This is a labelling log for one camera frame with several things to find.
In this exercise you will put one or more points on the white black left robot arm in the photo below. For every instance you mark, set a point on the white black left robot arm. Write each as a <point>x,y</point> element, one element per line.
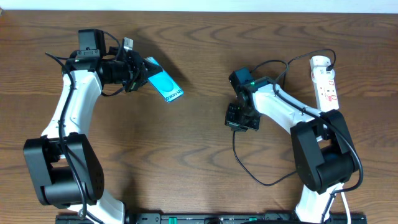
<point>62,164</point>

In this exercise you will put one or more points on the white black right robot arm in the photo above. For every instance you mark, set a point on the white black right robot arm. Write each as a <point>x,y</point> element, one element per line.
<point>324,155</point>

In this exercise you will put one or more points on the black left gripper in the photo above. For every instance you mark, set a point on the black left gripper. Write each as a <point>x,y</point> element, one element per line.
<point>139,75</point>

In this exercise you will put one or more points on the blue Galaxy smartphone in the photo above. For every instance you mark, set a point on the blue Galaxy smartphone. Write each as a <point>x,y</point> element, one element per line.
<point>166,86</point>

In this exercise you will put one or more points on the white power strip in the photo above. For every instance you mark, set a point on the white power strip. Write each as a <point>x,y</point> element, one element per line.
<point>324,84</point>

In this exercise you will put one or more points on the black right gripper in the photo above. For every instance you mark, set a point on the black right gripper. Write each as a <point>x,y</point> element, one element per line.
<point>231,121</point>

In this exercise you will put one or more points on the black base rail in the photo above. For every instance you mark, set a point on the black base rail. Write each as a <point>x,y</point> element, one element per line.
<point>275,217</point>

